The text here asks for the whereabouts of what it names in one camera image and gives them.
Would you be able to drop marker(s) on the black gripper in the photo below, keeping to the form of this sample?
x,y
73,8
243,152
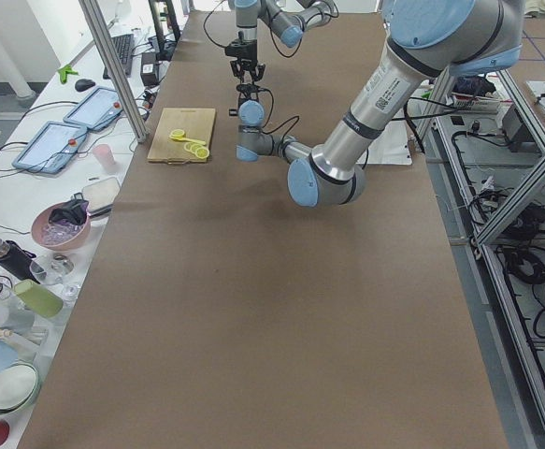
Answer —
x,y
243,52
248,96

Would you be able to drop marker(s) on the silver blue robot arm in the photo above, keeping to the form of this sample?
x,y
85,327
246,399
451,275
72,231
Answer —
x,y
424,39
289,27

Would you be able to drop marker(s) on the pink plastic cup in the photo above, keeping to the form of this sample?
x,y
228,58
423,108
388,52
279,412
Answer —
x,y
104,156

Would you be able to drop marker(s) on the green plastic cup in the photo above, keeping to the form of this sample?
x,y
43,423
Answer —
x,y
38,298

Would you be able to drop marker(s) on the bamboo cutting board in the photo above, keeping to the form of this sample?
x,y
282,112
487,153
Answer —
x,y
196,122

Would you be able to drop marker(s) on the yellow plastic spoon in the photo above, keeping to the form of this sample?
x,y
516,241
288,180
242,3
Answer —
x,y
194,140

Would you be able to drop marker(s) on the black keyboard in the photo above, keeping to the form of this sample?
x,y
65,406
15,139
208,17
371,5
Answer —
x,y
123,46

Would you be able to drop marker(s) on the far teach pendant tablet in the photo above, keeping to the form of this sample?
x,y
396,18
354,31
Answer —
x,y
97,110

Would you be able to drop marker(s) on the teach pendant tablet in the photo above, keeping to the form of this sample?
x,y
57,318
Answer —
x,y
97,110
51,149

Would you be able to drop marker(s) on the computer mouse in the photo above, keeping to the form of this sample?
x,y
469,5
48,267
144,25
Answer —
x,y
83,85

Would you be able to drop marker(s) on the white rectangular dish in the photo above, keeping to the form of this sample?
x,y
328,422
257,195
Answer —
x,y
100,196

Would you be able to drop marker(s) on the green plastic clamp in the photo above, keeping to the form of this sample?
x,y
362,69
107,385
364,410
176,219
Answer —
x,y
65,72

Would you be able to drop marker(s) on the near teach pendant tablet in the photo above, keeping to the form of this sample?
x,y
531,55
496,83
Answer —
x,y
51,149

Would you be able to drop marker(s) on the pink bowl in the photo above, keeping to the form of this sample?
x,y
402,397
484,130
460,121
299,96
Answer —
x,y
58,237

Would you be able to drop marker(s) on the black water bottle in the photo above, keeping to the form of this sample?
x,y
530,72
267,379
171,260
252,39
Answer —
x,y
16,260

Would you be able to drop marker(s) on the white green rimmed bowl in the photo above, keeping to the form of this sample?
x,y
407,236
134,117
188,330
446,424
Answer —
x,y
19,387

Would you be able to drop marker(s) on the aluminium frame post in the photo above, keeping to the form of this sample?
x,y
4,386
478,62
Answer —
x,y
101,37

